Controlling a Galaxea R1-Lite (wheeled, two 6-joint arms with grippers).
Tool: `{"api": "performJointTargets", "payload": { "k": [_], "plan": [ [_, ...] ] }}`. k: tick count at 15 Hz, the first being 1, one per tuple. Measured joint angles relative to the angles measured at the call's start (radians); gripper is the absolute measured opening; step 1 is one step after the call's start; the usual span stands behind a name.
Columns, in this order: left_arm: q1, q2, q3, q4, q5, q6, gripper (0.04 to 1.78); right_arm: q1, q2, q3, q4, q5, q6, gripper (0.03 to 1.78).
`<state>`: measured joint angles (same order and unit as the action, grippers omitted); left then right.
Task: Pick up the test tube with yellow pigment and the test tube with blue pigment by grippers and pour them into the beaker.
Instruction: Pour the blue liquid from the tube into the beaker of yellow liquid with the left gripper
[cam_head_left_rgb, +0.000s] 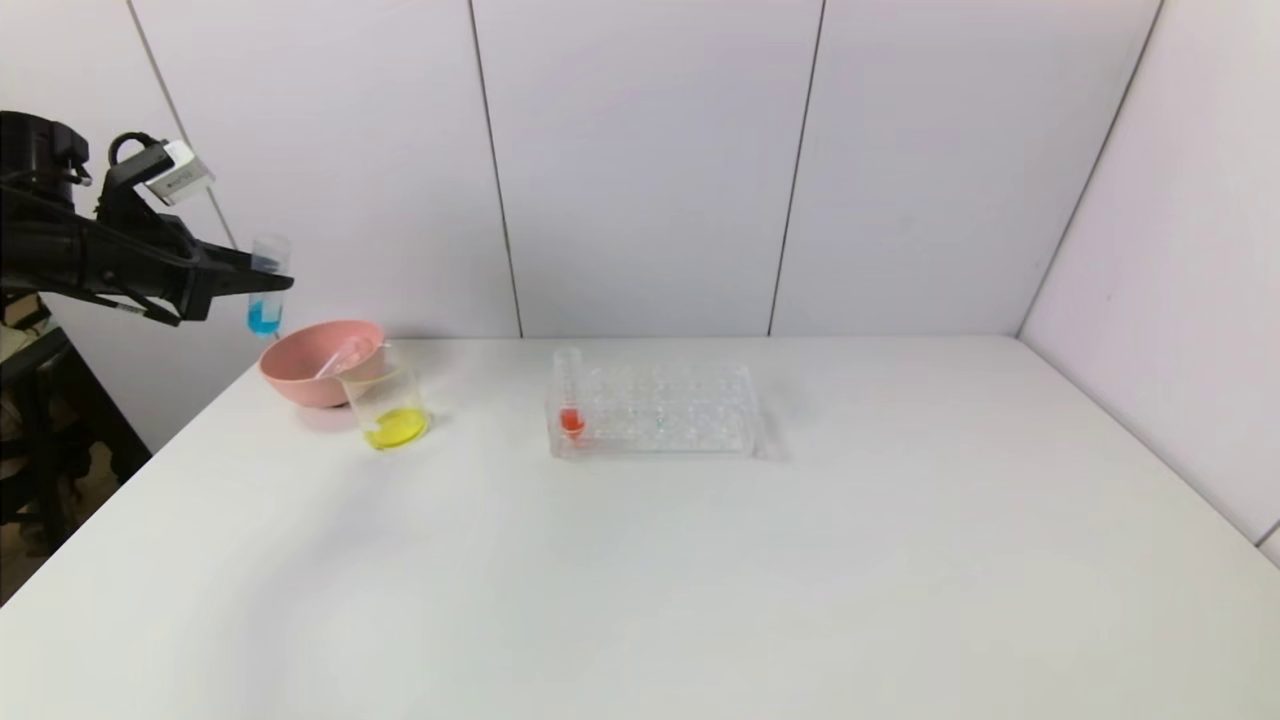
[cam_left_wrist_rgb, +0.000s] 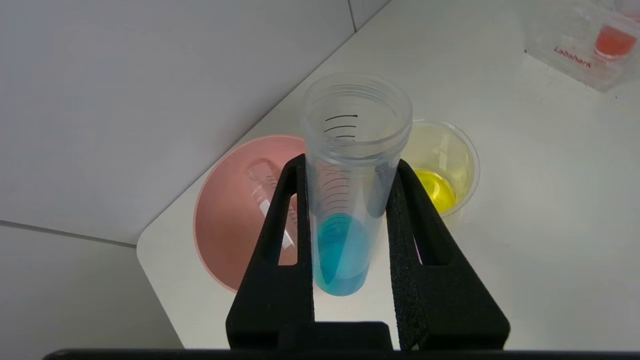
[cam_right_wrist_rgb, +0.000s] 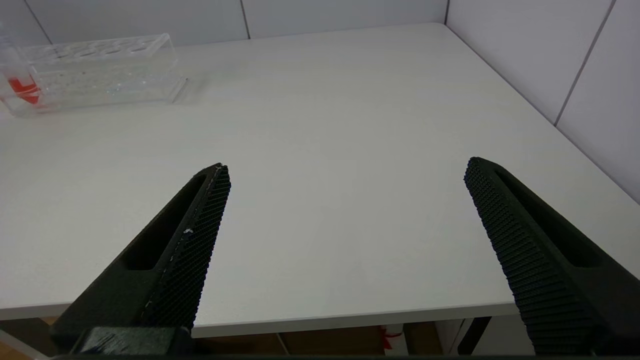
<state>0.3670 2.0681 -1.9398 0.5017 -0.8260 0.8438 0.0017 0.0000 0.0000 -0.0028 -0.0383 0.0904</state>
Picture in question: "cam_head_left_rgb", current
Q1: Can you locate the test tube with yellow pigment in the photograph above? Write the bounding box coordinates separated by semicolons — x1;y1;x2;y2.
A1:
314;336;375;381

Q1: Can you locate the test tube with blue pigment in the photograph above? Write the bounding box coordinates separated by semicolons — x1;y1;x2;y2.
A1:
246;234;292;338

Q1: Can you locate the clear plastic test tube rack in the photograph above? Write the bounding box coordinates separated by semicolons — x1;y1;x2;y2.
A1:
544;349;773;462

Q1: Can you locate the test tube with red pigment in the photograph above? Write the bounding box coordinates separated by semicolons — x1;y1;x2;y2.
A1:
552;346;589;440

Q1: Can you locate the clear glass beaker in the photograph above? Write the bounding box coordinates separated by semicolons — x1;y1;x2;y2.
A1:
334;344;433;452

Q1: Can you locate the pink plastic bowl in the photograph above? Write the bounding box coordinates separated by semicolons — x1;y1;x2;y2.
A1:
258;319;387;410

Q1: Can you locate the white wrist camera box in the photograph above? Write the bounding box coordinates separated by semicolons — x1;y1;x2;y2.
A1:
140;140;216;208

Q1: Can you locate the black camera cable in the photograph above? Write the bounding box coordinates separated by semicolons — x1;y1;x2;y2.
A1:
106;132;166;171

